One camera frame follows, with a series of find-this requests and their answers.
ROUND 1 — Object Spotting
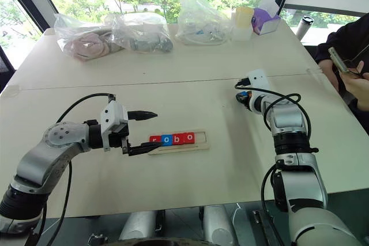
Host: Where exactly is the wooden letter tray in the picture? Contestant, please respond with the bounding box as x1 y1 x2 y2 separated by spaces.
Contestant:
148 128 210 156

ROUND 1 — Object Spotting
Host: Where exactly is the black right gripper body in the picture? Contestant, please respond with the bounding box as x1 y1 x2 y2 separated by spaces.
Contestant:
241 90 255 112

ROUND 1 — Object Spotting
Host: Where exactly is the person's bare hand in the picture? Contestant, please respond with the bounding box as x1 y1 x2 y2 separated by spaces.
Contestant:
340 59 369 109

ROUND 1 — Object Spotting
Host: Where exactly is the gold smartphone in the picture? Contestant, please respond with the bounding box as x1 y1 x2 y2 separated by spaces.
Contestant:
328 46 350 74

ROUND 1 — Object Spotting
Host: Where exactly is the steel tumbler with black lid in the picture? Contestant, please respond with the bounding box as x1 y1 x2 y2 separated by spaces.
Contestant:
298 15 315 43

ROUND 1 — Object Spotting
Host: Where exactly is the translucent white plastic container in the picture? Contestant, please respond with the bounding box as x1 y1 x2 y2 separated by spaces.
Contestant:
230 12 252 43

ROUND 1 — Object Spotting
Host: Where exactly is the person in dark jacket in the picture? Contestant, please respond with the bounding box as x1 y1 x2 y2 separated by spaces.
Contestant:
314 12 369 134

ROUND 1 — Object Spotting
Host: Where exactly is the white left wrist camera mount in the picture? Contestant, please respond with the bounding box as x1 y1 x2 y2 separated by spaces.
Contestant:
100 102 129 152

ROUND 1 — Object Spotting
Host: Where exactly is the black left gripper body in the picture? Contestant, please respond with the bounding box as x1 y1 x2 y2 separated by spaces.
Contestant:
108 123 131 156

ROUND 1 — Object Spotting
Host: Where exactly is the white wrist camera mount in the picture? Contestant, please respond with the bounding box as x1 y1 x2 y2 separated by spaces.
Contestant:
247 69 271 92
100 102 129 152

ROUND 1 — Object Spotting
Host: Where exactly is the silver robot leg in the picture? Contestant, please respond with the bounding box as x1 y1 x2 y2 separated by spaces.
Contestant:
118 210 158 241
202 205 238 246

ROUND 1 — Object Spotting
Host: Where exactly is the plastic bag with pink items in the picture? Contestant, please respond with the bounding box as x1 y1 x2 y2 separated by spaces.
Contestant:
54 13 128 63

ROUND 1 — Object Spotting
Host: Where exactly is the plastic bag with grey items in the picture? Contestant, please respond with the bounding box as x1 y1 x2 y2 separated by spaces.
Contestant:
110 12 174 55

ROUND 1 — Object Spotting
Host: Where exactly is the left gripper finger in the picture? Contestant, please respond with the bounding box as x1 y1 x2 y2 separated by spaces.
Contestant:
127 110 159 122
128 141 163 157

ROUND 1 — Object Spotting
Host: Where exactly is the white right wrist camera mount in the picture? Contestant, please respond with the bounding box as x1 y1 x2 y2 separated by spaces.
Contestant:
247 69 271 92

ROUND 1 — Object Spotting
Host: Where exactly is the purple tissue box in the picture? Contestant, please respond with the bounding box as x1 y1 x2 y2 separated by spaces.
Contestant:
251 0 281 36

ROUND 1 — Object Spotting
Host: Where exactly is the tall plastic bag with cable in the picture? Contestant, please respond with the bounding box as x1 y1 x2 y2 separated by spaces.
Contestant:
175 0 235 46

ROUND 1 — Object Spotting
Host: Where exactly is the black mesh chair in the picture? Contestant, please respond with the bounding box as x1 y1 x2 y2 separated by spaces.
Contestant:
0 46 16 92

